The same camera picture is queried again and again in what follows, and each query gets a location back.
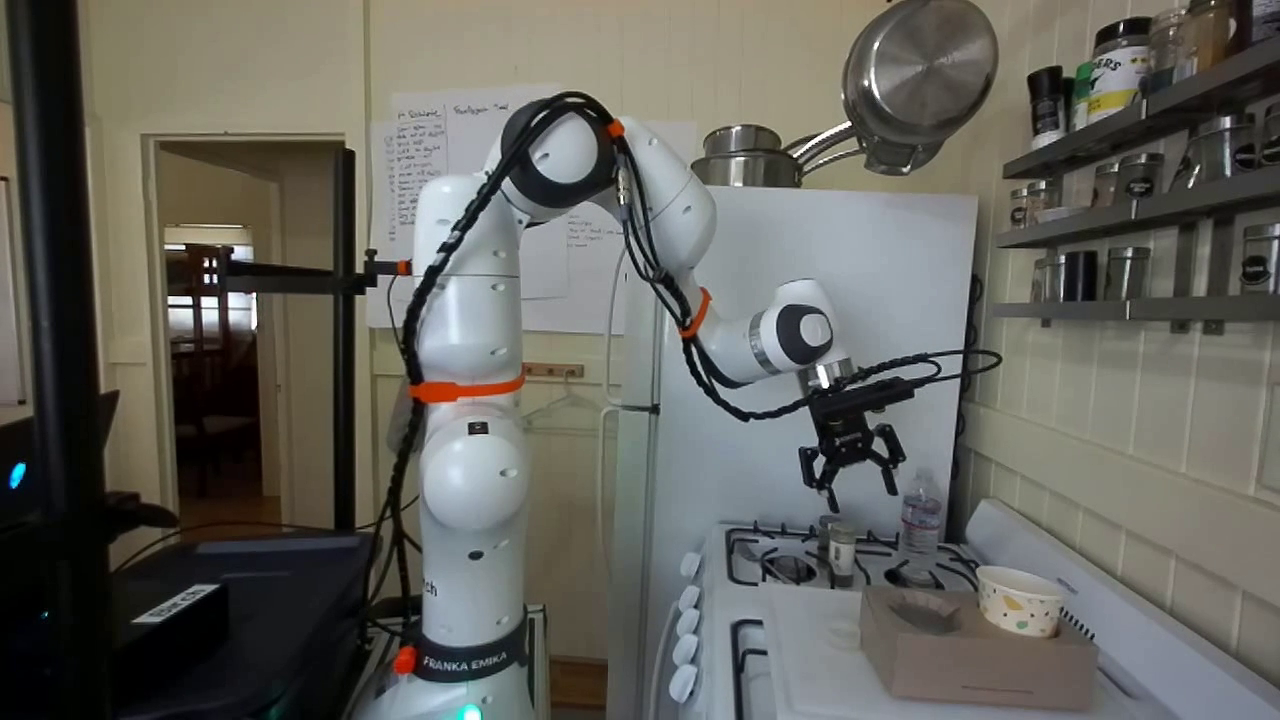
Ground brown cardboard cup tray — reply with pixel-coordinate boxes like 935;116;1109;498
858;584;1100;712

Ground white tub with black lid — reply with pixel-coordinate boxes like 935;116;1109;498
1072;16;1154;131

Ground dotted paper cup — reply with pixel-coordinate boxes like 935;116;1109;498
976;565;1067;639

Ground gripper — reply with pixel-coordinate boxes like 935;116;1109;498
797;404;909;514

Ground black stand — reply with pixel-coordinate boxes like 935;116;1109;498
215;147;413;533

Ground black capped spice bottle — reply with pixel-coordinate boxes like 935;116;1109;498
1027;66;1067;151

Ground black pole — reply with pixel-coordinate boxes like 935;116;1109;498
5;0;113;720

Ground row of glass jars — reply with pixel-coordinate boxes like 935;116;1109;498
1148;0;1280;83

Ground black case with label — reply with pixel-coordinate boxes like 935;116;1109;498
108;532;373;720

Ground row of small spice tins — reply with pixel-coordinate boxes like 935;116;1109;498
1008;105;1280;229
1030;222;1280;303

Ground black computer with blue light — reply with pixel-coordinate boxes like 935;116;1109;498
0;388;123;536

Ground paper sheets on wall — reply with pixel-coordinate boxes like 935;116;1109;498
366;84;701;337

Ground wire coat hanger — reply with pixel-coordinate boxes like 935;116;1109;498
520;378;613;437

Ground white refrigerator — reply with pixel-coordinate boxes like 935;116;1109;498
607;187;979;720

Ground steel frying pan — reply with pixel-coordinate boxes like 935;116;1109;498
800;0;1000;178

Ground clear plastic water bottle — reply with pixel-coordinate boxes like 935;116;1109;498
900;468;945;587

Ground grey wall spice rack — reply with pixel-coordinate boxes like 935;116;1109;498
990;38;1280;335

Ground white gas stove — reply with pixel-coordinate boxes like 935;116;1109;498
640;498;1280;720

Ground stove burner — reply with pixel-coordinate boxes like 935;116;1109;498
726;525;836;589
730;618;769;720
855;530;986;593

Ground steel pot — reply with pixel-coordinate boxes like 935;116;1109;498
690;123;861;189

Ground white chopping board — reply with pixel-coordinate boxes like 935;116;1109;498
757;583;1181;720

